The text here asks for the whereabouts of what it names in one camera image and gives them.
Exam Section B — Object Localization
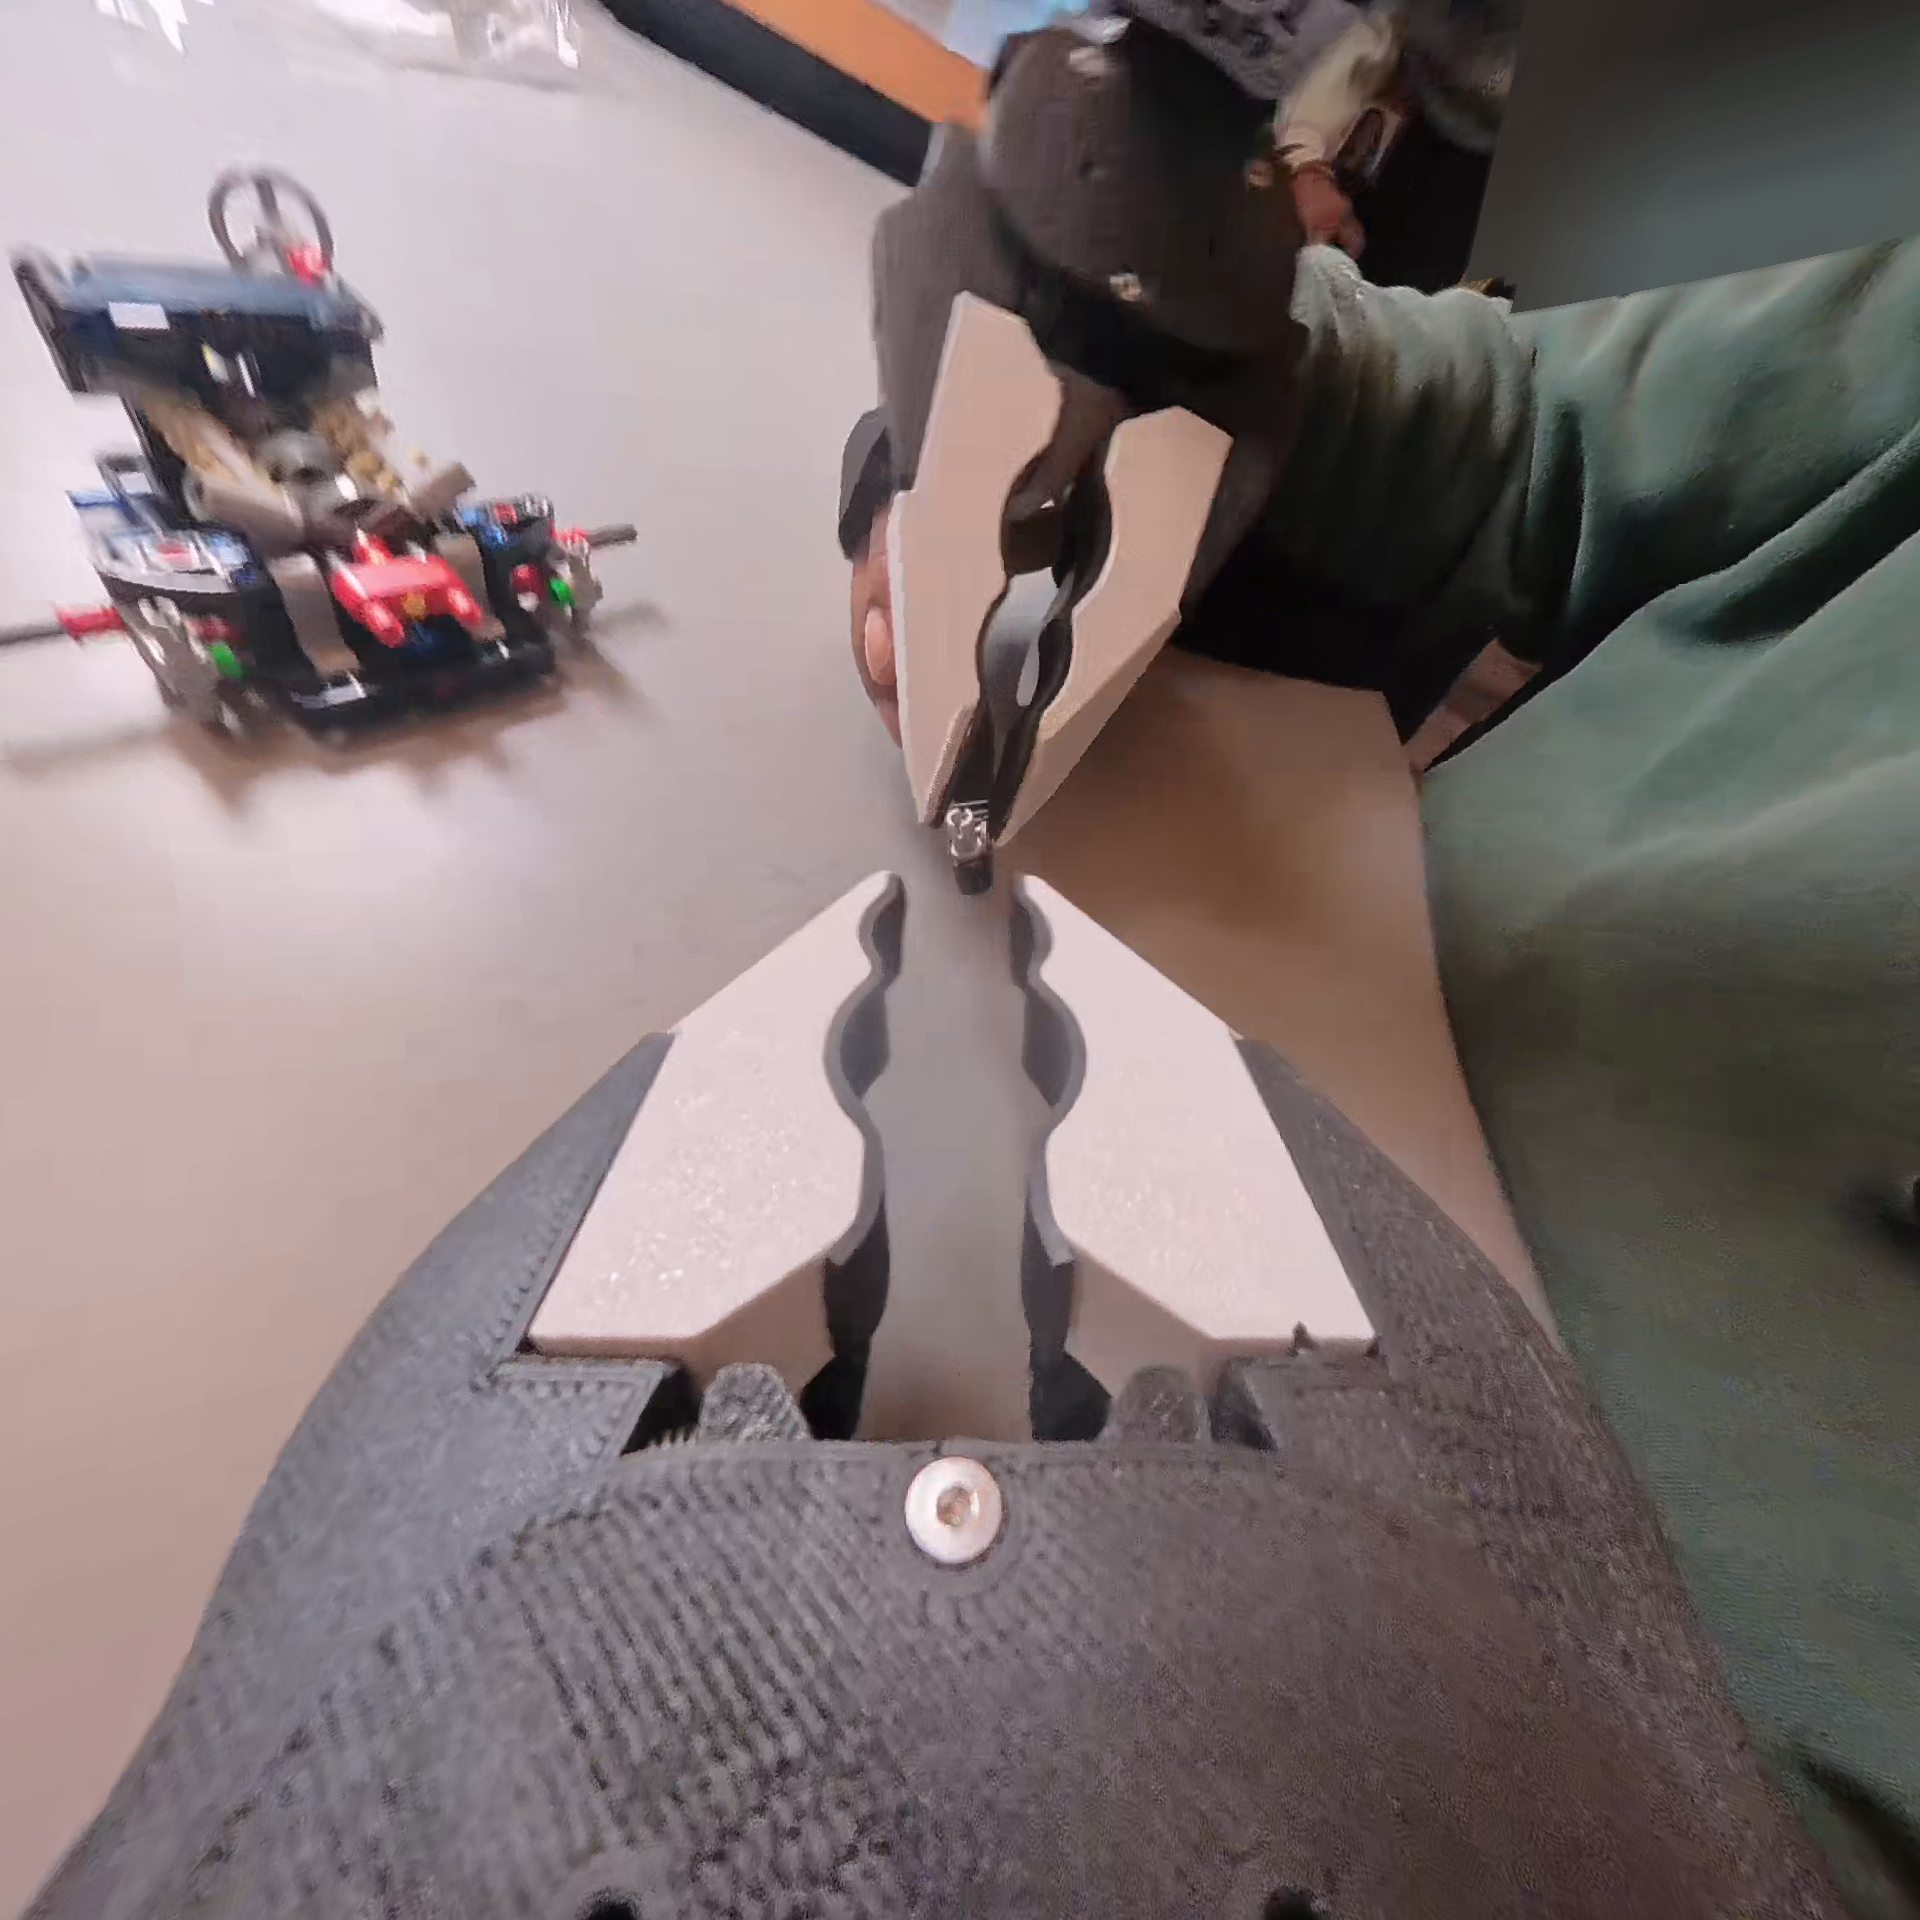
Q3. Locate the clear plastic bag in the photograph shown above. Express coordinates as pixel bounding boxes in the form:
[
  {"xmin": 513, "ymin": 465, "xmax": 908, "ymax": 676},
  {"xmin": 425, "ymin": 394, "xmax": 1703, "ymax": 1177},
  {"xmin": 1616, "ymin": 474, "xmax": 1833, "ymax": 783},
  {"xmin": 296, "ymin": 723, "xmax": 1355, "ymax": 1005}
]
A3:
[{"xmin": 89, "ymin": 0, "xmax": 589, "ymax": 77}]

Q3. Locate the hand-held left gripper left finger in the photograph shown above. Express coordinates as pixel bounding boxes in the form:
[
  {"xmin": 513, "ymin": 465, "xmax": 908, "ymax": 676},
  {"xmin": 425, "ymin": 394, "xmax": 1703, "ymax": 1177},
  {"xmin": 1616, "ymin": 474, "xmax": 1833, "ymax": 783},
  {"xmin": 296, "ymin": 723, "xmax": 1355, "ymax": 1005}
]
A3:
[{"xmin": 527, "ymin": 874, "xmax": 905, "ymax": 1441}]

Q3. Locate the black lego beam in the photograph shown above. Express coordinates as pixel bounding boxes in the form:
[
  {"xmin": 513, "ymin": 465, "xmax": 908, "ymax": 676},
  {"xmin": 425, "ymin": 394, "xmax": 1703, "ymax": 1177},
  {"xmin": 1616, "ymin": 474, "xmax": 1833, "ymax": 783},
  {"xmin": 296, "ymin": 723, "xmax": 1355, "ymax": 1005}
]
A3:
[{"xmin": 942, "ymin": 737, "xmax": 1003, "ymax": 897}]

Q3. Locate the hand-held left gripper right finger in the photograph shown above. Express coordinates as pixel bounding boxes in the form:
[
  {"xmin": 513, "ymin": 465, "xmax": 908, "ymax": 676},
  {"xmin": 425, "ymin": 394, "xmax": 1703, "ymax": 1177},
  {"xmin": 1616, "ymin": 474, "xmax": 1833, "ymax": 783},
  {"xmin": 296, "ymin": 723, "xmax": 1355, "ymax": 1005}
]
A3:
[{"xmin": 1015, "ymin": 874, "xmax": 1379, "ymax": 1441}]

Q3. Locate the lego car chassis assembly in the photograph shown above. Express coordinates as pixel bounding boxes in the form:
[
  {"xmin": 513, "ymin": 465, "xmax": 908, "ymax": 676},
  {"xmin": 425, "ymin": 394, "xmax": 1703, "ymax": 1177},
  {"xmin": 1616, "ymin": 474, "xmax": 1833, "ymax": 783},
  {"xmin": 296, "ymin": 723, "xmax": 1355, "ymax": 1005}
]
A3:
[{"xmin": 0, "ymin": 165, "xmax": 643, "ymax": 740}]

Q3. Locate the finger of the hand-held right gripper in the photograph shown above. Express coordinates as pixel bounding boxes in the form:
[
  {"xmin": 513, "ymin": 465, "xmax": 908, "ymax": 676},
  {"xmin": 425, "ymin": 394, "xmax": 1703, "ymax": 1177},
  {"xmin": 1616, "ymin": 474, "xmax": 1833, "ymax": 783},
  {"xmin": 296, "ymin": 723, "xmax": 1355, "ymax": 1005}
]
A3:
[
  {"xmin": 884, "ymin": 289, "xmax": 1070, "ymax": 827},
  {"xmin": 982, "ymin": 408, "xmax": 1236, "ymax": 851}
]

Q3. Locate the person's right forearm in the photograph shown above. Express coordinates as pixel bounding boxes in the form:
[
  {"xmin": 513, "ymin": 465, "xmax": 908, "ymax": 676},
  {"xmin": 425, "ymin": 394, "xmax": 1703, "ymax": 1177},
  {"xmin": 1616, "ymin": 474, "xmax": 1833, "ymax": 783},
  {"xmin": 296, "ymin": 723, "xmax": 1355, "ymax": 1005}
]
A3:
[{"xmin": 1171, "ymin": 240, "xmax": 1920, "ymax": 737}]

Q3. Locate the person's right hand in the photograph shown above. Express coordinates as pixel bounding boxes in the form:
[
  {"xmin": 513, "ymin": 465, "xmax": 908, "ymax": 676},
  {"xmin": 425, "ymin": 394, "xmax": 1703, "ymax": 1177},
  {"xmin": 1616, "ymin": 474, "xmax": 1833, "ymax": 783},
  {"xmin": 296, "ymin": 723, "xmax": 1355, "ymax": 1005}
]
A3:
[{"xmin": 847, "ymin": 555, "xmax": 905, "ymax": 746}]

